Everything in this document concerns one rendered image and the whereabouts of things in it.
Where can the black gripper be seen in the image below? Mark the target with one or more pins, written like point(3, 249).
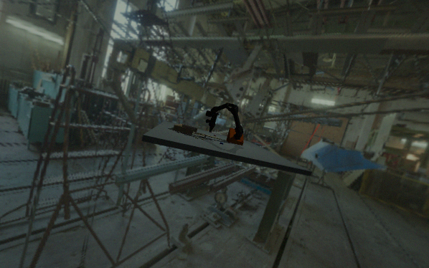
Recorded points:
point(212, 124)

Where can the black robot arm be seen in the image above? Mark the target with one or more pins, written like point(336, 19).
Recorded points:
point(234, 110)

